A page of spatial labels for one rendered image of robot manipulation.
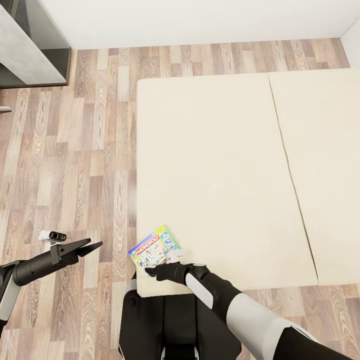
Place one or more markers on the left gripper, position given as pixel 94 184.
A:
pixel 59 256

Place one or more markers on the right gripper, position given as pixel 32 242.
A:
pixel 165 271

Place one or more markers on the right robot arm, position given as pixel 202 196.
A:
pixel 266 335

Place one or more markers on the desk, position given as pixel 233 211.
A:
pixel 33 51

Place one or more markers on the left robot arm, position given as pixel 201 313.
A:
pixel 21 272

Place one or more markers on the board game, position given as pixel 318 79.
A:
pixel 152 251

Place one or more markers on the bed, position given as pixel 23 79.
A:
pixel 255 175

